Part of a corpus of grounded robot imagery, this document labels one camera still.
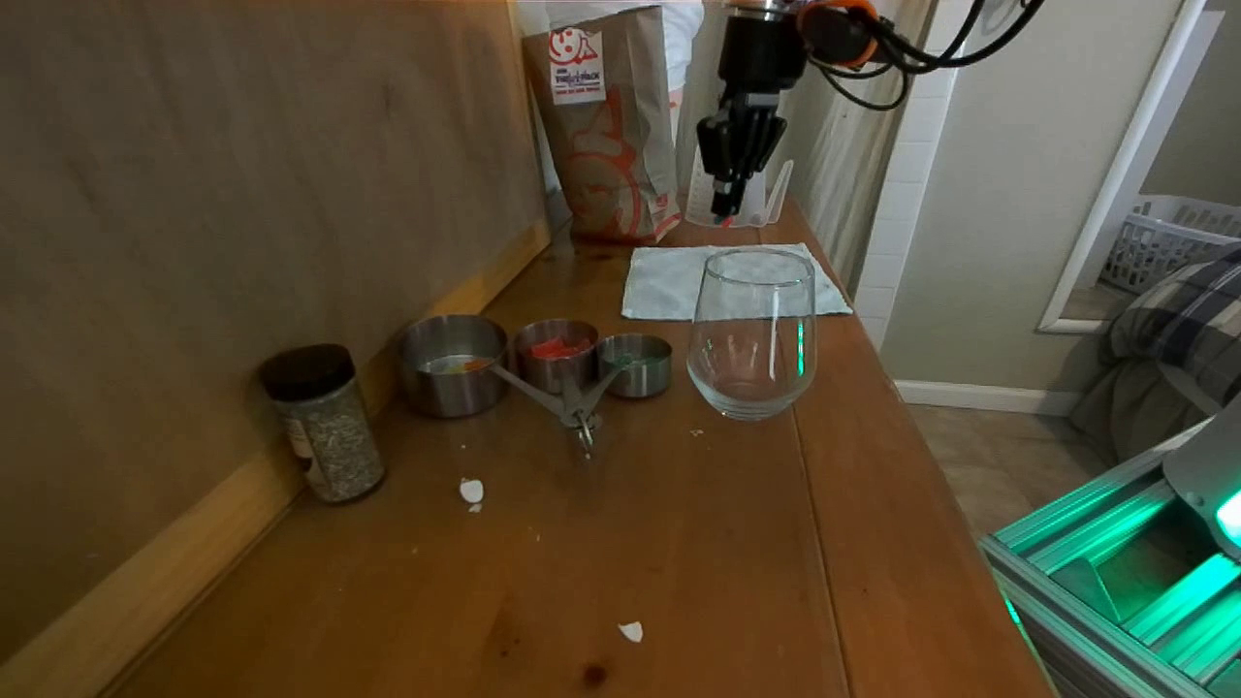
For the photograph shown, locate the clear plastic container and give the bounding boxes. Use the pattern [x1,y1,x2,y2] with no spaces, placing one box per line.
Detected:
[678,150,802,238]

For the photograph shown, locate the white door frame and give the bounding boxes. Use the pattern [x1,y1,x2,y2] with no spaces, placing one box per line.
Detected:
[1037,0,1241,340]

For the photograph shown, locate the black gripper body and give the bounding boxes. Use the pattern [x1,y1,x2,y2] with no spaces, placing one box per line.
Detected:
[701,0,812,130]

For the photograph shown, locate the red gummy candy heap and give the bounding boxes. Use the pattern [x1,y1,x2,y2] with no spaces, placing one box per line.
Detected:
[523,334,595,364]

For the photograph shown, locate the white terry cloth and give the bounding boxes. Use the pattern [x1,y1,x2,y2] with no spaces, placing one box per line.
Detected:
[616,240,857,326]

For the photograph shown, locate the stemless clear glass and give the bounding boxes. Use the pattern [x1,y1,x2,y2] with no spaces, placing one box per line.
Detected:
[684,244,822,426]

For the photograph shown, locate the spice jar with dark lid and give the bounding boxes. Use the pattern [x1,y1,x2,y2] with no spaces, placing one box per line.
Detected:
[252,340,392,510]

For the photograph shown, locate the wooden backboard panel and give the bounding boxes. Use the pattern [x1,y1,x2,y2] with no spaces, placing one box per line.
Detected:
[0,0,555,698]

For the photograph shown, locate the white laundry basket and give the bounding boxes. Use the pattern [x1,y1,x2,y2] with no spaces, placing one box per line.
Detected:
[1098,191,1241,304]

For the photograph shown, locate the white baseboard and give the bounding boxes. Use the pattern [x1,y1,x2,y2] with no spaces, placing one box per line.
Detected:
[887,375,1084,418]

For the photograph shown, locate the aluminium frame with green light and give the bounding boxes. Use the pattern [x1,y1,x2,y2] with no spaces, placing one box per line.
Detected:
[979,439,1241,698]

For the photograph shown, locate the large steel measuring cup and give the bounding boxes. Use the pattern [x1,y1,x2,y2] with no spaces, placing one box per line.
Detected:
[396,309,600,456]

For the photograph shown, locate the orange cable connector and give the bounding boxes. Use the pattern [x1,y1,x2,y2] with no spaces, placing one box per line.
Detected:
[800,4,897,69]

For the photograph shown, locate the brown paper bag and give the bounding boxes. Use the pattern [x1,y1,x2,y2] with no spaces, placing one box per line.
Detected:
[520,0,710,249]

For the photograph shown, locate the plaid blanket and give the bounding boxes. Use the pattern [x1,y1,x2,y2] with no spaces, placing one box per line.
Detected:
[1072,244,1241,463]

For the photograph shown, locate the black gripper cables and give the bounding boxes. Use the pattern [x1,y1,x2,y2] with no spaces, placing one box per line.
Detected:
[806,0,1047,112]

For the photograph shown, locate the small steel measuring cup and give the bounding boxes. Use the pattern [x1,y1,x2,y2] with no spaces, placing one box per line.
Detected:
[579,329,678,439]

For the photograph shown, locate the medium steel measuring cup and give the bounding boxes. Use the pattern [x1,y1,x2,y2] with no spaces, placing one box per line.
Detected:
[512,313,605,439]

